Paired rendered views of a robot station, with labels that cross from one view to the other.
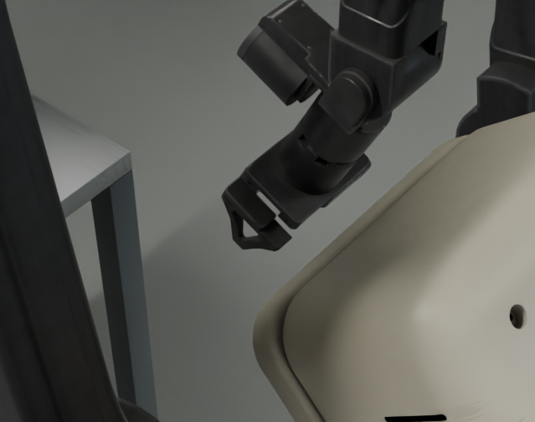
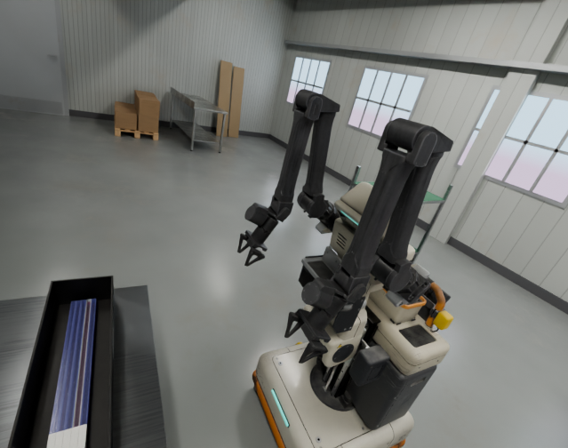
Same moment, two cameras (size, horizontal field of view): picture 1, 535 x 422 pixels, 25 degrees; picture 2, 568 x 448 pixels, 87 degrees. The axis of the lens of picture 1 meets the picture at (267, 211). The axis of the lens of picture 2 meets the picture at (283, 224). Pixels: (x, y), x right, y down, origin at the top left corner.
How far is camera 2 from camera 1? 0.97 m
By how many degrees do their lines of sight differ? 60
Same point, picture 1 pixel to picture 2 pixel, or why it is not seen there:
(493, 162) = (365, 194)
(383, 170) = not seen: hidden behind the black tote
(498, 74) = (318, 195)
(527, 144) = (367, 190)
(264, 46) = (258, 213)
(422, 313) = not seen: hidden behind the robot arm
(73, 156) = (134, 294)
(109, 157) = (144, 289)
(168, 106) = not seen: outside the picture
